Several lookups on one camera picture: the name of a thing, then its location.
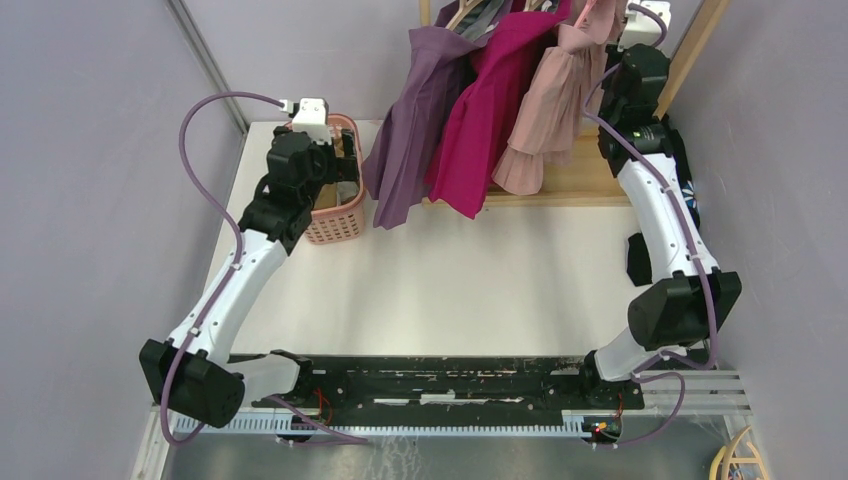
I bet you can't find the tan brown skirt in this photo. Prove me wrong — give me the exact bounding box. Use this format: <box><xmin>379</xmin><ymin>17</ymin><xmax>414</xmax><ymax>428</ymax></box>
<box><xmin>313</xmin><ymin>181</ymin><xmax>359</xmax><ymax>210</ymax></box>

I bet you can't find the pink pleated skirt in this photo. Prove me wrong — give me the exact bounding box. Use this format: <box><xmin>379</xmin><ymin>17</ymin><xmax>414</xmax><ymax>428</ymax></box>
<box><xmin>492</xmin><ymin>1</ymin><xmax>627</xmax><ymax>195</ymax></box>

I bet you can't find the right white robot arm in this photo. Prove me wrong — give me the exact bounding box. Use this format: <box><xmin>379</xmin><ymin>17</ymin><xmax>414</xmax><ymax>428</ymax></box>
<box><xmin>577</xmin><ymin>44</ymin><xmax>742</xmax><ymax>408</ymax></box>

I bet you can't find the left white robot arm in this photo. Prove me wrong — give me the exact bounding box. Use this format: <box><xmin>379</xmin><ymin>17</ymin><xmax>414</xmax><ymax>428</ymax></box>
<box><xmin>139</xmin><ymin>127</ymin><xmax>360</xmax><ymax>428</ymax></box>

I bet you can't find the purple pleated skirt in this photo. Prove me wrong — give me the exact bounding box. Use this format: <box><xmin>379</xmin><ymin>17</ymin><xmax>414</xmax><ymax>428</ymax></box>
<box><xmin>363</xmin><ymin>1</ymin><xmax>513</xmax><ymax>230</ymax></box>

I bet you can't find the magenta skirt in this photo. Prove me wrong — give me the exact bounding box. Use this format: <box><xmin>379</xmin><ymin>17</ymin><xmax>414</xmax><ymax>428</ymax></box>
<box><xmin>425</xmin><ymin>1</ymin><xmax>572</xmax><ymax>219</ymax></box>

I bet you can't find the beige wooden hanger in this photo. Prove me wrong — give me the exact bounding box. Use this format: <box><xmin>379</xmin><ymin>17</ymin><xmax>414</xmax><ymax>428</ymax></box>
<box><xmin>445</xmin><ymin>0</ymin><xmax>486</xmax><ymax>30</ymax></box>

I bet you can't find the wooden hanger on floor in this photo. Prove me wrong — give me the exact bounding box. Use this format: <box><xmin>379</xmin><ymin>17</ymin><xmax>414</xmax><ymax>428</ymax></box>
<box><xmin>707</xmin><ymin>426</ymin><xmax>772</xmax><ymax>480</ymax></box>

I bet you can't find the orange plastic basket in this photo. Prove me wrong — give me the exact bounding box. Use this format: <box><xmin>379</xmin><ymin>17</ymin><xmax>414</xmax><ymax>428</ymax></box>
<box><xmin>286</xmin><ymin>113</ymin><xmax>365</xmax><ymax>245</ymax></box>

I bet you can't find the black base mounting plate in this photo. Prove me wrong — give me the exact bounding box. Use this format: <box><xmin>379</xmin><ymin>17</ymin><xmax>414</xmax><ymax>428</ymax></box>
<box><xmin>282</xmin><ymin>355</ymin><xmax>645</xmax><ymax>428</ymax></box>

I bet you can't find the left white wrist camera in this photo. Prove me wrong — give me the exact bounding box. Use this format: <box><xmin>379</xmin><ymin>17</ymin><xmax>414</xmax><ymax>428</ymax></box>
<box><xmin>279</xmin><ymin>97</ymin><xmax>332</xmax><ymax>145</ymax></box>

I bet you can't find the wooden clothes rack frame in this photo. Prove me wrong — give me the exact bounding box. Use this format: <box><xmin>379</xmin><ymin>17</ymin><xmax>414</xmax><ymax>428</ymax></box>
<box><xmin>418</xmin><ymin>0</ymin><xmax>731</xmax><ymax>208</ymax></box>

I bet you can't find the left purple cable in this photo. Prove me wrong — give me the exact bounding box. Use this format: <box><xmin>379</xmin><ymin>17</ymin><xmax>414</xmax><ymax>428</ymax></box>
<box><xmin>158</xmin><ymin>92</ymin><xmax>369</xmax><ymax>448</ymax></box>

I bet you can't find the grey slotted cable duct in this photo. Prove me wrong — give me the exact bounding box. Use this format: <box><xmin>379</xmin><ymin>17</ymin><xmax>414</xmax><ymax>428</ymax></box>
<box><xmin>173</xmin><ymin>413</ymin><xmax>621</xmax><ymax>439</ymax></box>

